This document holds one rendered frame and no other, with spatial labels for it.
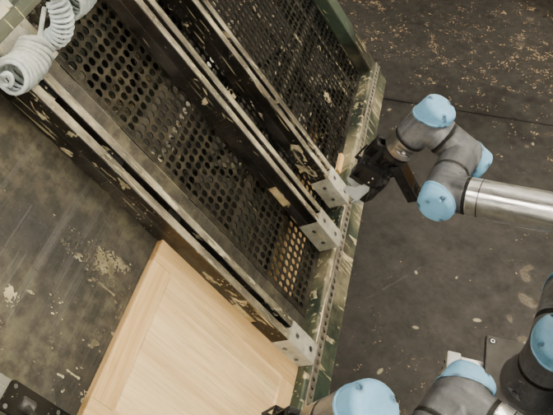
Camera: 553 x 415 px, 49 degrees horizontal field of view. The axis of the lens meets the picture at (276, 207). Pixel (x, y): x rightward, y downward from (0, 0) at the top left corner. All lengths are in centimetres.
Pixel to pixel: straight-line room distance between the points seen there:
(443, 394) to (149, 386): 64
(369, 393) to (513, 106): 344
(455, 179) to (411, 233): 200
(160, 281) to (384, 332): 165
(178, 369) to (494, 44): 376
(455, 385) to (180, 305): 69
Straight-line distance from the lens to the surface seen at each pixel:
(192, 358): 140
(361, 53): 260
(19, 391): 110
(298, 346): 163
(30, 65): 105
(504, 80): 434
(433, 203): 120
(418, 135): 129
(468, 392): 91
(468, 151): 129
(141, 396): 130
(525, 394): 157
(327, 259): 191
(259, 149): 168
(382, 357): 277
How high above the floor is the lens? 241
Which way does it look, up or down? 48 degrees down
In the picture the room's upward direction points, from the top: 1 degrees counter-clockwise
